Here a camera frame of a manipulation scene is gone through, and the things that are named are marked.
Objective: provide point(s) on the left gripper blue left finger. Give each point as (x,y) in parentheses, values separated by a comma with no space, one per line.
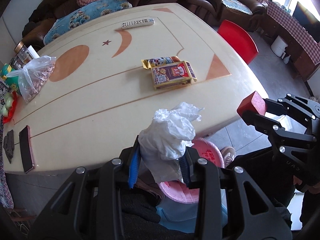
(134,164)

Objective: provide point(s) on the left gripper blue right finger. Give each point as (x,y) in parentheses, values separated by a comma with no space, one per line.
(187,165)

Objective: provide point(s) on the white tissue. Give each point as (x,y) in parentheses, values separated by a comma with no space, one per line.
(165,140)

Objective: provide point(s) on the small red box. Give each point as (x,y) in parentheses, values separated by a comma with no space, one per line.
(253,103)

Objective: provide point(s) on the pink shoe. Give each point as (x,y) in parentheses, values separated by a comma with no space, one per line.
(228,154)

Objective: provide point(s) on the light blue plastic stool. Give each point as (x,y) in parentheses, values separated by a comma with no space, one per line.
(177,216)

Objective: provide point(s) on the white floor appliance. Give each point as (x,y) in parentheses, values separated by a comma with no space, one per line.
(278,46)

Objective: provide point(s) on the red plastic chair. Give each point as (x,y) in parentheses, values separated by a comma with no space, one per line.
(239,40)

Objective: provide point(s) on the gold snack wrapper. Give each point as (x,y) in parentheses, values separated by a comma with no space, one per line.
(160,61)

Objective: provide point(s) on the black television screen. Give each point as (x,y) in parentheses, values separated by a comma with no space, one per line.
(307,20)

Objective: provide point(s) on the red checkered tablecloth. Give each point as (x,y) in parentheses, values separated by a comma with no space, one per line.
(296,30)

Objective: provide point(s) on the black smartphone pink case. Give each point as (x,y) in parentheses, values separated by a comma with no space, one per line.
(26,150)

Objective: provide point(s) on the clear bag of peanuts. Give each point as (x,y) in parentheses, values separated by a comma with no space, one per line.
(33,76)

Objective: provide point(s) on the teal lace armchair cover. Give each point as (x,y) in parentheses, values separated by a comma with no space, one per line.
(236,5)

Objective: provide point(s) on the red fruit tray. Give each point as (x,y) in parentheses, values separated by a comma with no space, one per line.
(8,109)

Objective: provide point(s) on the white remote control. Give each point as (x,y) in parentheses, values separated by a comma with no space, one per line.
(138,23)

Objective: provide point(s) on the white cylindrical bottle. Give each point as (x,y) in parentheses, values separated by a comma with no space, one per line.
(32,53)

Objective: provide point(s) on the brown leather armchair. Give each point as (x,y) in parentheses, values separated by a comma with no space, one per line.
(213,12)

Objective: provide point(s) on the glass bottle gold cap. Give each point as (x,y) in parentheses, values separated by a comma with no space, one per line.
(22,53)

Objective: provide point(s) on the green toy bottle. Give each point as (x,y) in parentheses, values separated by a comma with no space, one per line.
(10,81)

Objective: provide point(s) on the blue floral sofa cover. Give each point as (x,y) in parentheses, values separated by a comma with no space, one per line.
(83,15)

